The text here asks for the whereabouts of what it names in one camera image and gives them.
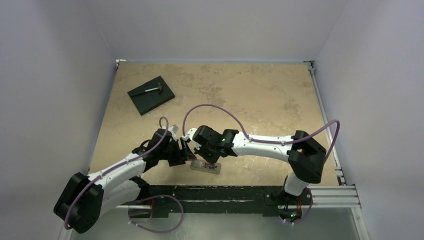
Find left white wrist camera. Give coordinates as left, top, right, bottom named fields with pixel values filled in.
left=168, top=124, right=179, bottom=134

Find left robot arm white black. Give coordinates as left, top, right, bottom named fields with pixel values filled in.
left=53, top=127, right=196, bottom=234

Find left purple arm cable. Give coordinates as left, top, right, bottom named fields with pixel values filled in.
left=63, top=116, right=170, bottom=231

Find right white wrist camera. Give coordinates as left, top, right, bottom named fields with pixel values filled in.
left=182, top=128, right=198, bottom=142

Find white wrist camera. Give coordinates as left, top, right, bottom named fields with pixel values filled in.
left=168, top=124, right=179, bottom=134
left=182, top=128, right=198, bottom=142

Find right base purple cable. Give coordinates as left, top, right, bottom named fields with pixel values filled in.
left=281, top=187, right=315, bottom=227

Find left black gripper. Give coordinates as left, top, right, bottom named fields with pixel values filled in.
left=158, top=136, right=195, bottom=166

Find aluminium frame rail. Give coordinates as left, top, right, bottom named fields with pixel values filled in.
left=304, top=60, right=370, bottom=240

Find small metal hammer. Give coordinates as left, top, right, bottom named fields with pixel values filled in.
left=130, top=82, right=163, bottom=97

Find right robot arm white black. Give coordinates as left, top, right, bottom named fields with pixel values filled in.
left=186, top=125, right=327, bottom=204

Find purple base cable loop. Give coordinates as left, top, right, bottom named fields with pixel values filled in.
left=127, top=193, right=184, bottom=234

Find grey remote control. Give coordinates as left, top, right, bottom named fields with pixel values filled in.
left=190, top=159, right=222, bottom=175

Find black square tray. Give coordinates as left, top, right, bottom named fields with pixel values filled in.
left=127, top=76, right=175, bottom=116

